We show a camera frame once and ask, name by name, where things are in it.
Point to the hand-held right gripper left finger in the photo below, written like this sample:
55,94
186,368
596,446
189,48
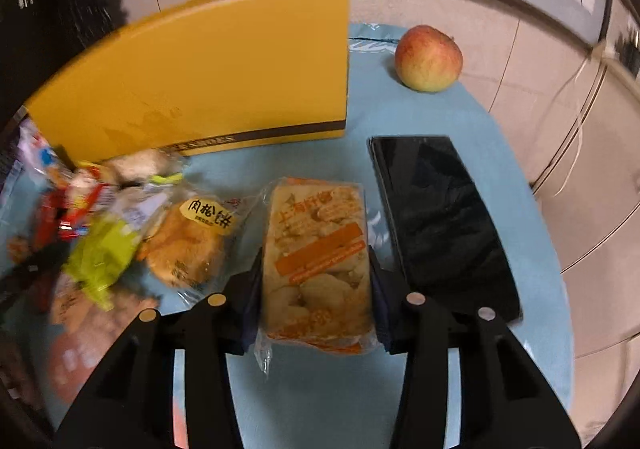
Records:
247,309

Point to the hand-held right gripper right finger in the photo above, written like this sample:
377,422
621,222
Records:
385,309

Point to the orange square pastry packet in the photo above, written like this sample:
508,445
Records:
315,254

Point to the yellow cardboard box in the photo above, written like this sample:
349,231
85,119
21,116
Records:
200,69

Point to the round pastry clear packet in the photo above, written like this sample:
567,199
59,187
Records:
190,249

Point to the black smartphone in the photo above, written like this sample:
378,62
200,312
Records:
440,219

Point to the lime green snack packet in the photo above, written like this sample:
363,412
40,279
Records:
100,259

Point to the light blue printed tablecloth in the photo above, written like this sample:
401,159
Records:
320,159

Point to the orange printed clear packet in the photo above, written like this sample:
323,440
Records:
80,309

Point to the green white snack packet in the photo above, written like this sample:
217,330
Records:
140,164

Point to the red snack packet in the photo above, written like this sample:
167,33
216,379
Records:
75,209

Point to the red yellow apple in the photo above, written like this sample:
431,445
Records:
427,59

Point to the dark carved wooden furniture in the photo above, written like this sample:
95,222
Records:
50,4

